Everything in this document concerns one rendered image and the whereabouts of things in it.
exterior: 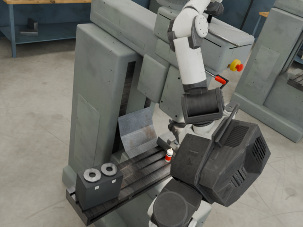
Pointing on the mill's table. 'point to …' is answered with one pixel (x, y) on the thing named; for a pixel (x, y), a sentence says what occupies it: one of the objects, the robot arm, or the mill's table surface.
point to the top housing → (211, 40)
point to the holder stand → (98, 184)
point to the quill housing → (174, 94)
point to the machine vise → (167, 142)
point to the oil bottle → (168, 155)
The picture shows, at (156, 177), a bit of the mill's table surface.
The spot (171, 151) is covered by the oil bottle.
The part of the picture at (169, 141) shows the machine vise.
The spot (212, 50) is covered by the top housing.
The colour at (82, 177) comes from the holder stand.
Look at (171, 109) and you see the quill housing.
